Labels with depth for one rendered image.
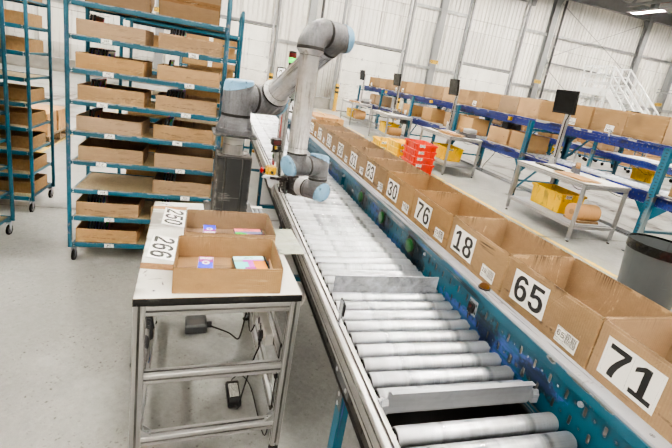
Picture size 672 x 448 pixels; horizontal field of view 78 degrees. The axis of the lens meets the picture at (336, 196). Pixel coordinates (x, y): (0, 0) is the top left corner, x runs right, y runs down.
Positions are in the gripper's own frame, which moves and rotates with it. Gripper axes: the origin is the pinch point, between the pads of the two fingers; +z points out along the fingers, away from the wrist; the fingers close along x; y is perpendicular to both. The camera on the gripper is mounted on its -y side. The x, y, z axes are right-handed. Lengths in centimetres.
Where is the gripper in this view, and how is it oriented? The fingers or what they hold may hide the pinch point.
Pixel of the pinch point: (273, 173)
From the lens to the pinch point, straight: 219.7
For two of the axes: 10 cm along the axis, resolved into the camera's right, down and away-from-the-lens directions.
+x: 6.6, -1.4, 7.4
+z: -7.4, -2.3, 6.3
